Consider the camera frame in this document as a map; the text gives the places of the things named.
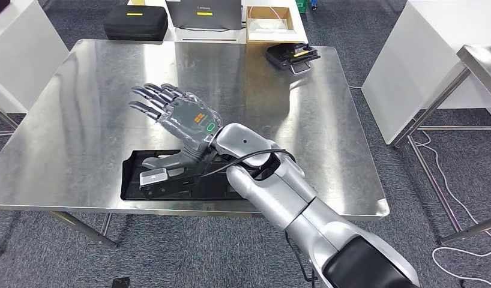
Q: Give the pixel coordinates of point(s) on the stainless steel table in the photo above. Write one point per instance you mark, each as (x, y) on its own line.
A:
(480, 63)

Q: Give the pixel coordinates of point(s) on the white cabinet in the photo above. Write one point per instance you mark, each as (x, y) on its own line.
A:
(22, 59)
(420, 59)

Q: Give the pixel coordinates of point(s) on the dark grey laptop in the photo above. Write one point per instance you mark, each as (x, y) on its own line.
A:
(205, 14)

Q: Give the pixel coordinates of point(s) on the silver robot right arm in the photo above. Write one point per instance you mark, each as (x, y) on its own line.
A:
(277, 190)

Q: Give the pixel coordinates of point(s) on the black carrying case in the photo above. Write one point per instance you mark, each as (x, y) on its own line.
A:
(136, 24)

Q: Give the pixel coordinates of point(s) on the white table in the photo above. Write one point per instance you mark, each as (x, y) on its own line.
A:
(229, 35)

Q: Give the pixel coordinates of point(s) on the black plastic panel part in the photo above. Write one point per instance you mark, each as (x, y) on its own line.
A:
(130, 179)

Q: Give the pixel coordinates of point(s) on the black remote controller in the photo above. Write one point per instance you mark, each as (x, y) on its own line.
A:
(289, 55)

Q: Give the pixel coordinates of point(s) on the steel frame bars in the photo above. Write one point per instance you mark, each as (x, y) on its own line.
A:
(3, 114)

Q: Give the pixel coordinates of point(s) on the stainless steel workbench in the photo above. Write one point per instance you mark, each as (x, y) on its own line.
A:
(90, 119)

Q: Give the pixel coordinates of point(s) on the green plastic crate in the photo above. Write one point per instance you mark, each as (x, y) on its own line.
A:
(302, 6)

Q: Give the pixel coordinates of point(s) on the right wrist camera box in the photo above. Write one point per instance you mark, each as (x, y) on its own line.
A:
(154, 179)

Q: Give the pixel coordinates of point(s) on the open cardboard box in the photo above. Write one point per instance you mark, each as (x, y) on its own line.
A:
(251, 24)

